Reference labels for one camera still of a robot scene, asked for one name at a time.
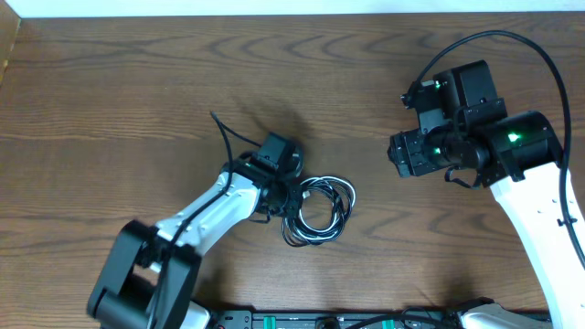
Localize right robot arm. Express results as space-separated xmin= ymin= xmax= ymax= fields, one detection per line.
xmin=388 ymin=60 xmax=584 ymax=328

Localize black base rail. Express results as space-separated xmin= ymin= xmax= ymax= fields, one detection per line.
xmin=207 ymin=308 xmax=464 ymax=329

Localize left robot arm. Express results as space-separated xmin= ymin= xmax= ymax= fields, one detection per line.
xmin=87 ymin=146 xmax=303 ymax=329

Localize white usb cable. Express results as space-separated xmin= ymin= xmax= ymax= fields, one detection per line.
xmin=287 ymin=176 xmax=356 ymax=243

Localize cardboard box edge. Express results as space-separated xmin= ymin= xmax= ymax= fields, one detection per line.
xmin=0 ymin=0 xmax=21 ymax=81

